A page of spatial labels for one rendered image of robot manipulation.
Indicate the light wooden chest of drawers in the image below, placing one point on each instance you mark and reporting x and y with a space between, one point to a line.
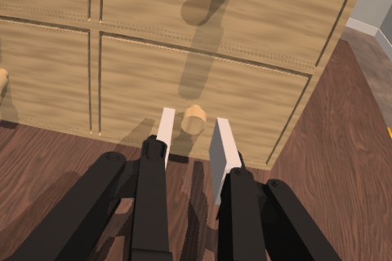
98 29

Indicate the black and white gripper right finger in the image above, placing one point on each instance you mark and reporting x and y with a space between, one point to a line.
296 237

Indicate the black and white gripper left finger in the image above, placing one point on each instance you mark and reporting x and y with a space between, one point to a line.
71 229

